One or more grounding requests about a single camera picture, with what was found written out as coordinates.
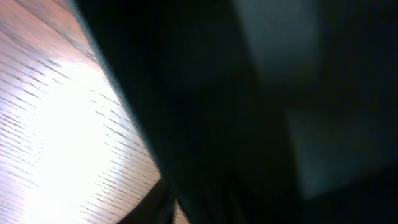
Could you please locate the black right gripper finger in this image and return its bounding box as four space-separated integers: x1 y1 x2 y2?
118 178 175 224

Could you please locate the dark green gift box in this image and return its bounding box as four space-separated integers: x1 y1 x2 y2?
70 0 397 223

